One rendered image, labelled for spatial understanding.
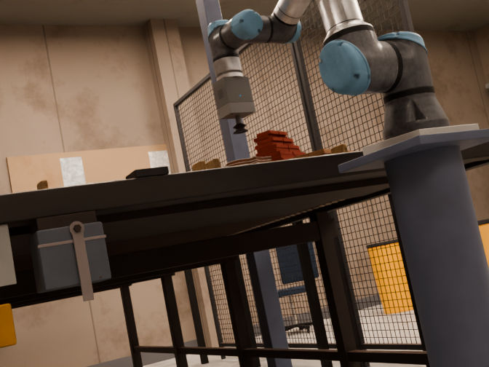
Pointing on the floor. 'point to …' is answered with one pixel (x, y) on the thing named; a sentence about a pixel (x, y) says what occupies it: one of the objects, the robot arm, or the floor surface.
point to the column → (439, 242)
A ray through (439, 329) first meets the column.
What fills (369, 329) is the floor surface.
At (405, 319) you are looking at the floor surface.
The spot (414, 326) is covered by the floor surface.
